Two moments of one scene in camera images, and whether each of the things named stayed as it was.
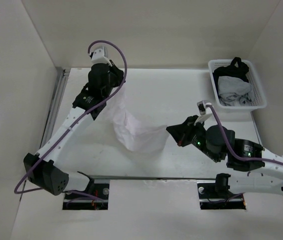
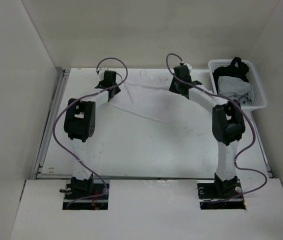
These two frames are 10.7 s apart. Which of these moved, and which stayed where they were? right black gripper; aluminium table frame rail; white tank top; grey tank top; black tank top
Moved: white tank top; right black gripper
Stayed: aluminium table frame rail; grey tank top; black tank top
